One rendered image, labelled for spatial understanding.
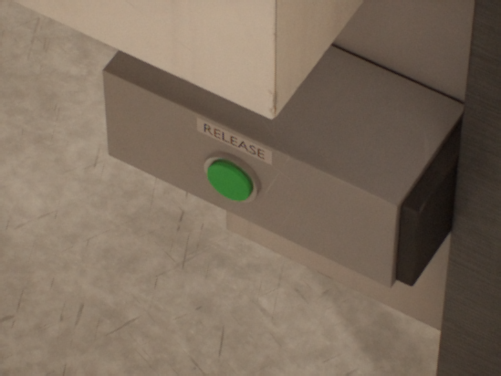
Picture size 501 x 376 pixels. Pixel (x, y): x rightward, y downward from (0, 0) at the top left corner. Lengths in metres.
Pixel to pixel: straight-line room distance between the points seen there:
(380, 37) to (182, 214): 1.45
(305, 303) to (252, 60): 1.60
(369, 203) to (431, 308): 0.22
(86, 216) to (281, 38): 1.68
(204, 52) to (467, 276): 0.32
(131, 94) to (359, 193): 0.15
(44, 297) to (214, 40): 1.61
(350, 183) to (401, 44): 0.09
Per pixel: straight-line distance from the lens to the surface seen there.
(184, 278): 2.86
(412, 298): 1.66
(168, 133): 1.50
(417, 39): 1.47
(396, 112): 1.48
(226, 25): 1.25
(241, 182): 1.48
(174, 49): 1.28
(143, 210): 2.92
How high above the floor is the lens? 2.32
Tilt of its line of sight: 52 degrees down
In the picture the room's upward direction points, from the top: straight up
